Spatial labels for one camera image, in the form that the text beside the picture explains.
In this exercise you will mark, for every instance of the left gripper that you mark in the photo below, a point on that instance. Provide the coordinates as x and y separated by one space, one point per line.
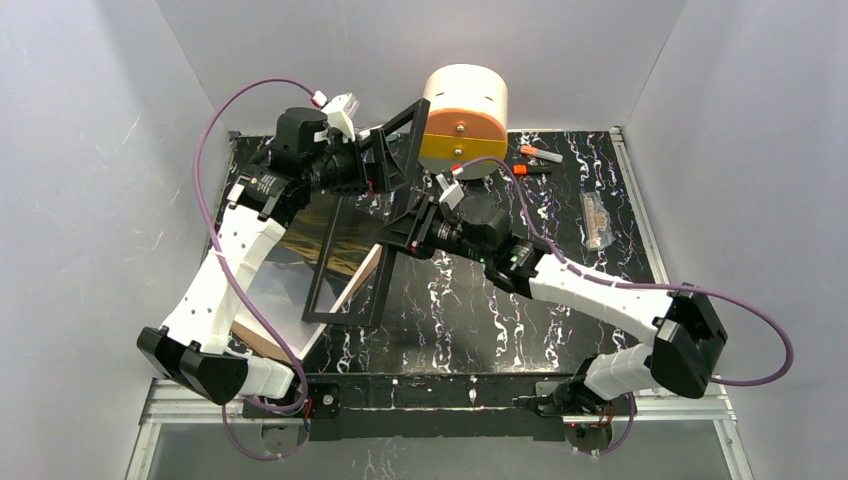
366 162

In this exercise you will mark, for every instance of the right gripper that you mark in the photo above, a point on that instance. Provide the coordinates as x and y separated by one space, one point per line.
418 224

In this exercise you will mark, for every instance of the landscape photo print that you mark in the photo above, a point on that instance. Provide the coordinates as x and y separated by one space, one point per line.
353 231

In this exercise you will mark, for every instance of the brown cardboard backing board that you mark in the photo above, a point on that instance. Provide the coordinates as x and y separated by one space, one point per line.
279 290

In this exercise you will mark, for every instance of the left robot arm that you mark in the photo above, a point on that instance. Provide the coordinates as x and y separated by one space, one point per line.
313 150

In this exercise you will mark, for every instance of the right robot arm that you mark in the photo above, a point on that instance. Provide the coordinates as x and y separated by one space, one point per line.
680 337

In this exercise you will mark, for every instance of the round pastel drawer box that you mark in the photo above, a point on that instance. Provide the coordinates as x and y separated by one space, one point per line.
467 121

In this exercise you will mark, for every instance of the orange capped black marker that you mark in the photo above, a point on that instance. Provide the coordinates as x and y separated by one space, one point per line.
526 170

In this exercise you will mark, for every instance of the orange capped grey marker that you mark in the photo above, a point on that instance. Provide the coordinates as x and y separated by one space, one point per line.
545 155

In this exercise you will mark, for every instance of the clear bag of clips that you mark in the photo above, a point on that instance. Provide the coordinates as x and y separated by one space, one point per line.
597 222

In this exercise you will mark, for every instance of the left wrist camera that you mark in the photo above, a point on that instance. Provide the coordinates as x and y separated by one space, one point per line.
339 111

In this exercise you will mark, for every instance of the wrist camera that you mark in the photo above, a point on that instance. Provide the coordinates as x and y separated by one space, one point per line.
451 191
339 111

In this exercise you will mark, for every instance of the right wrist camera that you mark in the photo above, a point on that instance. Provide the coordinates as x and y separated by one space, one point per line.
451 191

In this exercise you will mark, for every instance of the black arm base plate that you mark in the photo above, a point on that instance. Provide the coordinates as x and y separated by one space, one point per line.
437 407

